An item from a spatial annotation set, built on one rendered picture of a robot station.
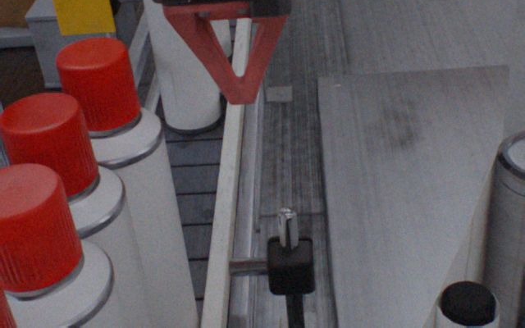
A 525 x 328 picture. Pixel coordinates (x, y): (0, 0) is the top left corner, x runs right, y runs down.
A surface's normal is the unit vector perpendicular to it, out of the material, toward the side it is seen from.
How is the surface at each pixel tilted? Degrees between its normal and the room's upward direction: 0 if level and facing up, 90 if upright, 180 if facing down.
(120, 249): 90
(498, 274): 90
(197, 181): 0
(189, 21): 111
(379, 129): 0
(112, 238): 90
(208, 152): 0
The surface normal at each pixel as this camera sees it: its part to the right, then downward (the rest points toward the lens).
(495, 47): -0.08, -0.83
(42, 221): 0.73, 0.32
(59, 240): 0.88, 0.19
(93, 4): -0.02, 0.56
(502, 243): -0.90, 0.30
